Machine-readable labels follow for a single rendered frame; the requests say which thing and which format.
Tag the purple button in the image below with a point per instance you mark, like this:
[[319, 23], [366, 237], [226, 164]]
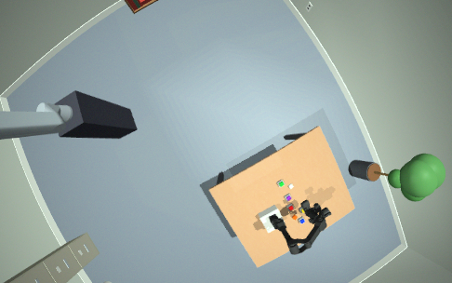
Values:
[[287, 197]]

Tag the green button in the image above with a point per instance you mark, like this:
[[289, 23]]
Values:
[[280, 183]]

